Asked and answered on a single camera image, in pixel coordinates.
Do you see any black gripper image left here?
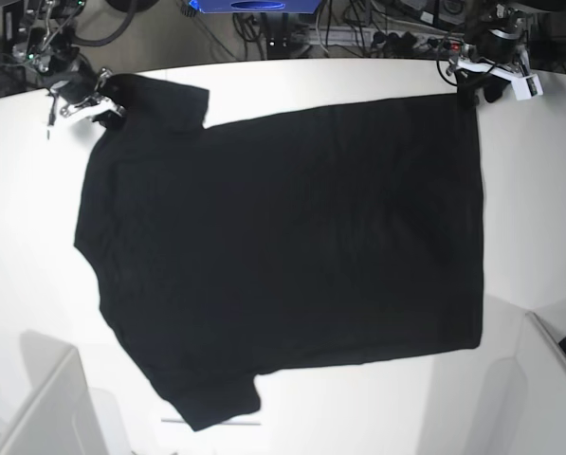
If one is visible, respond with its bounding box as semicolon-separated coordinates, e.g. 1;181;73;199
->
45;59;126;128

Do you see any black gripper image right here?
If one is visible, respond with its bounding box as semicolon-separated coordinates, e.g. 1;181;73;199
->
455;30;520;107

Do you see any black T-shirt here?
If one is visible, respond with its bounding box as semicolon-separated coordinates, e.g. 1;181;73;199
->
75;75;484;431

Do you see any white power strip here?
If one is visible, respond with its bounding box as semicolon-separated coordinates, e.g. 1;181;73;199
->
298;26;445;56

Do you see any blue box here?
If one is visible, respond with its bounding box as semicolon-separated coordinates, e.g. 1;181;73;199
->
189;0;320;14

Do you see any white partition panel left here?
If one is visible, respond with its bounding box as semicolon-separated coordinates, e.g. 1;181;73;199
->
0;346;108;455

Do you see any white partition panel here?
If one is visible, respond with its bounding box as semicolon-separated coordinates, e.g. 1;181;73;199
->
0;346;108;455
510;313;566;454

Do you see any white partition panel right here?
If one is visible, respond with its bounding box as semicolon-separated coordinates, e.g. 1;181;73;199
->
510;313;566;454

